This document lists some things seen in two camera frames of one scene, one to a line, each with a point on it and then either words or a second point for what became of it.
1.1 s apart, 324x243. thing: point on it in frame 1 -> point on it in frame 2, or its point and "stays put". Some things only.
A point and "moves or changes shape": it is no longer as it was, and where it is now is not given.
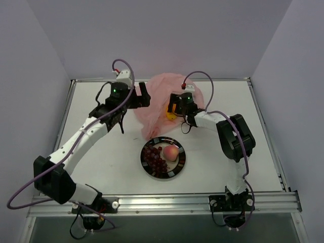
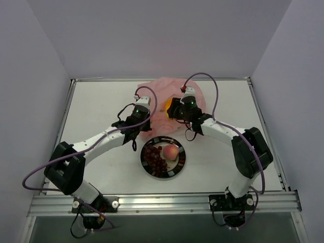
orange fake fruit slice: x=171 y=115 moves or changes shape
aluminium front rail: x=267 y=203 stays put
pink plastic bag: x=152 y=118 moves or changes shape
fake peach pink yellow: x=170 y=152 stays put
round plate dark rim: x=174 y=167 stays put
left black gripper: x=138 y=98 -> x=146 y=124
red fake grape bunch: x=152 y=157 stays put
